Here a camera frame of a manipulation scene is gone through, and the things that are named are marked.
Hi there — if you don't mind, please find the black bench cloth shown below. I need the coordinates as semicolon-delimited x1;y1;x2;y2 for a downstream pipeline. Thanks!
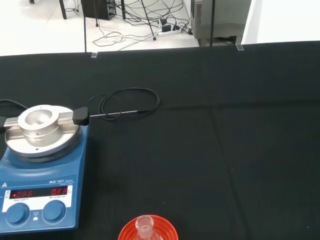
0;40;320;240

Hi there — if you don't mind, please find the white power strip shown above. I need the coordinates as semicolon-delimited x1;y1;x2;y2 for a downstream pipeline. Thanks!
157;27;182;38

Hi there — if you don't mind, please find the black tripod leg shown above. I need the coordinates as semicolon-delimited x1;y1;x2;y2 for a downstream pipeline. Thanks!
139;0;158;41

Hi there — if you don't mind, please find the thin black stand pole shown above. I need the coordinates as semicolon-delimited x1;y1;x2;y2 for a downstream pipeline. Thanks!
82;0;88;54
210;0;216;48

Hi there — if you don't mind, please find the grey metal cabinet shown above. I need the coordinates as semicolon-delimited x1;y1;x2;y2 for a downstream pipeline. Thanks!
190;0;252;47

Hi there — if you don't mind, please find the black computer case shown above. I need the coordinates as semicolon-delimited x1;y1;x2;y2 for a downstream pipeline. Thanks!
80;0;126;21

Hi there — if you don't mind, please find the blue-base heater with steel plate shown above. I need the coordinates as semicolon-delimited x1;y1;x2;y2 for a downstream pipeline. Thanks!
0;104;91;235

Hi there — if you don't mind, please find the black table leg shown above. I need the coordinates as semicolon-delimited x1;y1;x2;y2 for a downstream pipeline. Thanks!
58;0;68;20

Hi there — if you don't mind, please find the steel probe with black cable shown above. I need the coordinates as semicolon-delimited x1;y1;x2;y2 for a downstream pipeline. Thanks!
87;87;161;122

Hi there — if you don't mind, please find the white floor cable tangle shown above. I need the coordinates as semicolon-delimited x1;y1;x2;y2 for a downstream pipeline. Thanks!
92;24;161;51

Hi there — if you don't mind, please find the orange ribbed flask ring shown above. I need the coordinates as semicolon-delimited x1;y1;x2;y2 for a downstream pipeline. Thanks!
117;213;180;240

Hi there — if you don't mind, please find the black heater power cable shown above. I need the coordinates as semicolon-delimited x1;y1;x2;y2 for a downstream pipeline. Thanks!
0;99;29;110

